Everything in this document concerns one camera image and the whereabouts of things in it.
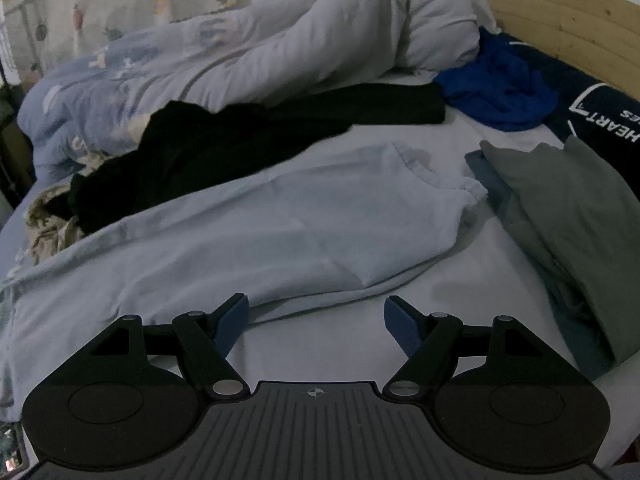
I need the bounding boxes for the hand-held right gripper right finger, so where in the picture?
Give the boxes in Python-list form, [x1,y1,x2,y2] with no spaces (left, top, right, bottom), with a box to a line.
[382,296,551,402]

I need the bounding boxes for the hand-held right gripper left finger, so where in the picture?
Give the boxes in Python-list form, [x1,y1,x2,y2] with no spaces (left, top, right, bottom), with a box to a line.
[92,293,251,401]

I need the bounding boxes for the light blue pants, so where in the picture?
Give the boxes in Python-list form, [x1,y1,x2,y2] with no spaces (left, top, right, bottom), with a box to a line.
[0,142,488,421]

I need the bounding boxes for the black garment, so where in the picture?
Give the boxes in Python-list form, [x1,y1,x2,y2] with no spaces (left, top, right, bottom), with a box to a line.
[67,82,447,235]

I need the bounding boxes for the grey-green folded garment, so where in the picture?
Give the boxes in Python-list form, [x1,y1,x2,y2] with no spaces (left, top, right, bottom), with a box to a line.
[479,135,636,366]

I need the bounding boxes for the beige patterned garment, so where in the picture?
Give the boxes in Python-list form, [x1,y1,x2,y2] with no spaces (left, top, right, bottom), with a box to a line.
[25,152,108,266]

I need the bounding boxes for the royal blue garment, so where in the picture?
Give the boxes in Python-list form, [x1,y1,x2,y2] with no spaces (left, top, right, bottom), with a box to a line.
[434,27,558,132]

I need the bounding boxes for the light blue printed duvet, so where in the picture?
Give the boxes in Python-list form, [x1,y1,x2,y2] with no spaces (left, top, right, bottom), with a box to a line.
[17,0,481,181]

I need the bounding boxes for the navy printed pillow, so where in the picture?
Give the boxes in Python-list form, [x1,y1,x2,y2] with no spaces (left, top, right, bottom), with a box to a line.
[500,32,640,161]

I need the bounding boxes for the wooden headboard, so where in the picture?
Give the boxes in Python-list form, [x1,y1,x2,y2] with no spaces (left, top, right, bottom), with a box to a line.
[460,0,640,106]

